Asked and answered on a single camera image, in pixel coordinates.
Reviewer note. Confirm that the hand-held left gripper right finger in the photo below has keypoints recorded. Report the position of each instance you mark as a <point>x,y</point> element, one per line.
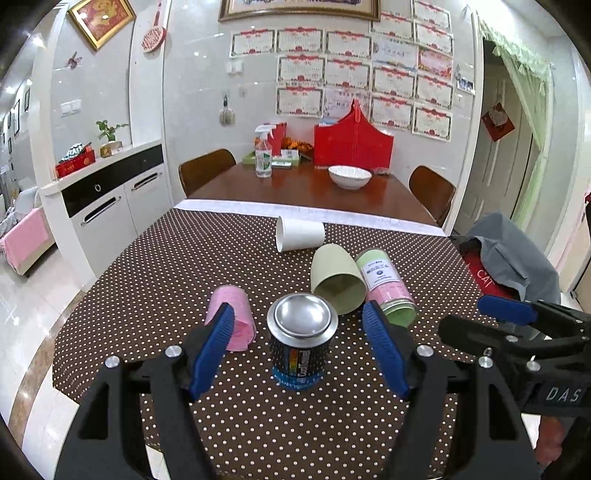
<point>385,353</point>

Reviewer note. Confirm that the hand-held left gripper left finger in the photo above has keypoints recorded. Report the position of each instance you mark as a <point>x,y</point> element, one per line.
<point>213,353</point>

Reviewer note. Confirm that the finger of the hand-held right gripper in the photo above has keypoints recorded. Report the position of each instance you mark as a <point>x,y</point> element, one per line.
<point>505,310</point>
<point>466,328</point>

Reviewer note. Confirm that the pink cup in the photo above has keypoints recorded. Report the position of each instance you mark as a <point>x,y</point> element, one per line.
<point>242,318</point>

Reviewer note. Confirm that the green cup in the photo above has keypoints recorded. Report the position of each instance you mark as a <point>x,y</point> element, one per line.
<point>334,281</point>

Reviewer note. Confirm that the white paper cup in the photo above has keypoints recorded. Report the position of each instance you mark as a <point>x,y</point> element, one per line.
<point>300,233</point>

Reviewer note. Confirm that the person's right hand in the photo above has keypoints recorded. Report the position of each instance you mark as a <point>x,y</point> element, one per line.
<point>551,441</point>

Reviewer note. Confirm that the red shopping bag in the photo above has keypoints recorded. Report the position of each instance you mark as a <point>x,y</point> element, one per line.
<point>485,274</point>

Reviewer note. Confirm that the grey jacket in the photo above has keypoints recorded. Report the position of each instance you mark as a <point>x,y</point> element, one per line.
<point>512,249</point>

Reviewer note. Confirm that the pink and green canister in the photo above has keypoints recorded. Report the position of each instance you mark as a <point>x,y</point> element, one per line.
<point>387,281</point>

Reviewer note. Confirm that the black metal can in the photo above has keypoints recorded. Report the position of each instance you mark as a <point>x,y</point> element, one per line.
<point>300,346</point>

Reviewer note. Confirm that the brown polka dot tablecloth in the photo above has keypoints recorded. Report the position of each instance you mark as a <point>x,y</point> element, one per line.
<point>161,277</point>

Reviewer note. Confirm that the white door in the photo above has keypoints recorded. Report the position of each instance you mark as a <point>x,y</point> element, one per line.
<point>494,184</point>

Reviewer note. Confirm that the brown wooden chair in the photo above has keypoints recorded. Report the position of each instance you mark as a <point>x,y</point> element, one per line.
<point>431,187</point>
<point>205,170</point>

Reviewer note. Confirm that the white table cloth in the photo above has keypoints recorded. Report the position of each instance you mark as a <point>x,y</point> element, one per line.
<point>231,206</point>

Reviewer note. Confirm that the white bowl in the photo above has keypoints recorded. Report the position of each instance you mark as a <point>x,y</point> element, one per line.
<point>349,177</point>

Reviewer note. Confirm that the white and black sideboard cabinet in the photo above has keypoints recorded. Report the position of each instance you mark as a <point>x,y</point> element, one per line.
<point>111,203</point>

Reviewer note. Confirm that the red door decoration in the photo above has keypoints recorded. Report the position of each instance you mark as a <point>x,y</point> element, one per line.
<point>498,122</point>

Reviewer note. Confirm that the green tissue box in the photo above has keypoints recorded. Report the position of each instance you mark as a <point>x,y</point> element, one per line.
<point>248,158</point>

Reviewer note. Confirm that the clear spray bottle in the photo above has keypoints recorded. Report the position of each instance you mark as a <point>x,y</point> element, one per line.
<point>263,159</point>

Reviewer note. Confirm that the small flat white box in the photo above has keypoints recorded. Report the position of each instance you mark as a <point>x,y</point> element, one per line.
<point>284,164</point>

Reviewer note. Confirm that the red gift bag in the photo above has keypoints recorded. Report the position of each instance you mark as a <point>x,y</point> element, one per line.
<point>353,141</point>

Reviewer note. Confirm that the pink cloth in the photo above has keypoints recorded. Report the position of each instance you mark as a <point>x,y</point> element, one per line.
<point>25,242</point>

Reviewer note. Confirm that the pile of oranges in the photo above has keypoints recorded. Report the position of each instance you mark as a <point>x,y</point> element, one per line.
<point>298,145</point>

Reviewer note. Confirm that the red upright boxes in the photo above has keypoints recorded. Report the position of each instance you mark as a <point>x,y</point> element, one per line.
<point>278,136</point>

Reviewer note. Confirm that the red gift box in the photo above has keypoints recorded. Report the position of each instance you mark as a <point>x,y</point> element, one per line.
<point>76,162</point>

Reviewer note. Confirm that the potted green plant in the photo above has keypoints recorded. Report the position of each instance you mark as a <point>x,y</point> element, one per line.
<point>110,134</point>

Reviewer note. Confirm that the green curtain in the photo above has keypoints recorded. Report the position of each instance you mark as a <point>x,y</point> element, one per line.
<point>519,53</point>

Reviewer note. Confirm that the red round hanging ornament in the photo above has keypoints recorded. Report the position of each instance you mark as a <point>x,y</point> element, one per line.
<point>154,36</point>

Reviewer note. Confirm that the gold framed red picture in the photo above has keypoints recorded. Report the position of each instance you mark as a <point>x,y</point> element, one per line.
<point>101,21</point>

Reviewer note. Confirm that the large wooden framed picture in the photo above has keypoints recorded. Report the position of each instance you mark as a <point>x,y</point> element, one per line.
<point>300,10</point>

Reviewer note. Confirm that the white light switch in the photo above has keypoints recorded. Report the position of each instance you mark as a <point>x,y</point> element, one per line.
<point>70,107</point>

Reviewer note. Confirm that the white wall outlet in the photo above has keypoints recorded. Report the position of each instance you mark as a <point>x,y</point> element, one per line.
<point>235,68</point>

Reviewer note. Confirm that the wall of certificates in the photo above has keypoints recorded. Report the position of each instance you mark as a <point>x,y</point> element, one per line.
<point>300,69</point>

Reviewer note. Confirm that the butterfly wall decoration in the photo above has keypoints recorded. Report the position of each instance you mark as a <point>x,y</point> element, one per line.
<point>74,60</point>

